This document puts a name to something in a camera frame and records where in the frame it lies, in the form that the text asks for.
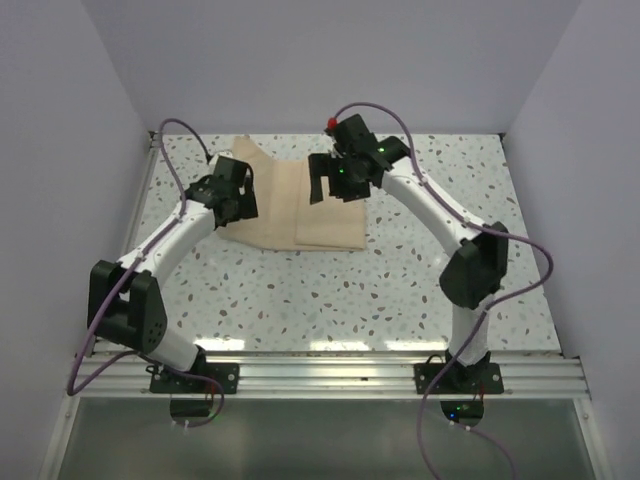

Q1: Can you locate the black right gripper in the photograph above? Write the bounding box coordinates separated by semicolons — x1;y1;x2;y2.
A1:
310;152;372;205

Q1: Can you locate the beige cloth wrap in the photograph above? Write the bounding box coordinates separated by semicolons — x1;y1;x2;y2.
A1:
214;135;367;252

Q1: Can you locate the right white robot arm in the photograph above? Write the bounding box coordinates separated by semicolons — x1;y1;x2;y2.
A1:
308;115;508;394

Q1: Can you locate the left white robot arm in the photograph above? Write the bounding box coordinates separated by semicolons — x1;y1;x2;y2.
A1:
87;156;258;393

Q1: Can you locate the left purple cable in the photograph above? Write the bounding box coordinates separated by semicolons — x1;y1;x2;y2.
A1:
67;117;221;397

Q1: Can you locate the purple cable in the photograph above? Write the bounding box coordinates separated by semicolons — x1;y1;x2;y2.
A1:
67;117;221;397
335;102;554;480

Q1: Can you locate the aluminium left side rail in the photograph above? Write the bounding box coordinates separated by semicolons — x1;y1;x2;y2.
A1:
88;132;161;350

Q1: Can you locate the aluminium rail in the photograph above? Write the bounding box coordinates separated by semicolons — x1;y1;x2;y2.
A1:
64;353;587;399
88;132;161;350

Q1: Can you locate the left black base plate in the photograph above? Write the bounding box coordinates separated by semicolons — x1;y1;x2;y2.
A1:
145;362;240;395

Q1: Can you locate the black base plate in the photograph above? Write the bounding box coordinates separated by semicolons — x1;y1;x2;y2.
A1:
413;362;505;395
145;362;240;395

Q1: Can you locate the aluminium front rail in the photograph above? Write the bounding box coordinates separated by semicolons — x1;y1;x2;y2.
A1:
64;353;587;399

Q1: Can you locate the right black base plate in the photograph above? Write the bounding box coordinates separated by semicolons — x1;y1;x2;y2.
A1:
413;362;505;395

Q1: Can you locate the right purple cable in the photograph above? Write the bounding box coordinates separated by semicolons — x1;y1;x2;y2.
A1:
335;102;554;480

